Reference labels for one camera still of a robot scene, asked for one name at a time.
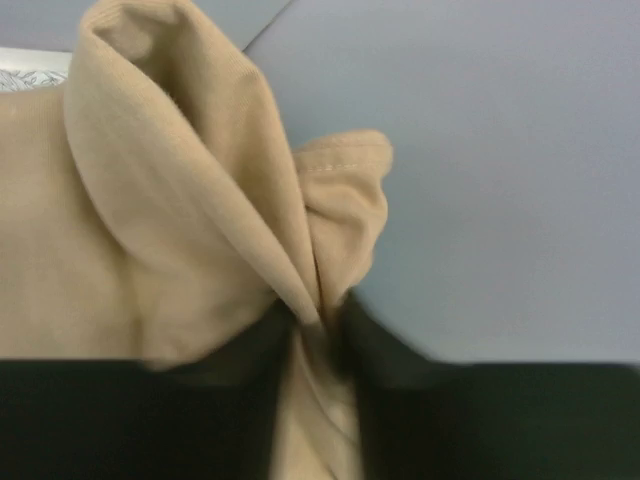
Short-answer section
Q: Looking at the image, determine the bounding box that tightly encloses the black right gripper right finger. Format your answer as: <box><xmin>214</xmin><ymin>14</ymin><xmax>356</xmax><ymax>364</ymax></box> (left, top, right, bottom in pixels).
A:
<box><xmin>340</xmin><ymin>296</ymin><xmax>639</xmax><ymax>479</ymax></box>

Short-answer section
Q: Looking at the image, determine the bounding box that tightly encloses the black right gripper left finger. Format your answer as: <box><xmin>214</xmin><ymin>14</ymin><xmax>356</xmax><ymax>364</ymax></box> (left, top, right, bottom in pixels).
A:
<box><xmin>1</xmin><ymin>312</ymin><xmax>292</xmax><ymax>479</ymax></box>

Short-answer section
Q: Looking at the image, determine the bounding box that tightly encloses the tan t shirt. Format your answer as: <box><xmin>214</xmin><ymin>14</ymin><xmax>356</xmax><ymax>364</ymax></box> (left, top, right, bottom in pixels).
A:
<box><xmin>1</xmin><ymin>1</ymin><xmax>392</xmax><ymax>479</ymax></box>

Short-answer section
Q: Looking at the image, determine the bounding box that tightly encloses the floral patterned table mat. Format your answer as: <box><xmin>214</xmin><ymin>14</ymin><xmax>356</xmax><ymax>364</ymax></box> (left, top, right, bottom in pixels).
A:
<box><xmin>0</xmin><ymin>47</ymin><xmax>72</xmax><ymax>92</ymax></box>

